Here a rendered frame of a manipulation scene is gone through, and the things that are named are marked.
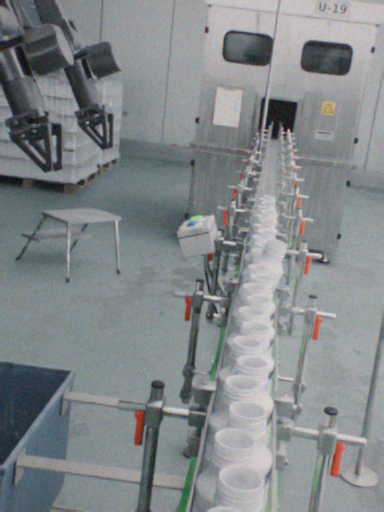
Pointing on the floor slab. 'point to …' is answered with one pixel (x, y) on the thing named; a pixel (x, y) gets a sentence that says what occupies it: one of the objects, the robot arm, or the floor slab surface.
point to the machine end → (285, 101)
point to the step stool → (70, 230)
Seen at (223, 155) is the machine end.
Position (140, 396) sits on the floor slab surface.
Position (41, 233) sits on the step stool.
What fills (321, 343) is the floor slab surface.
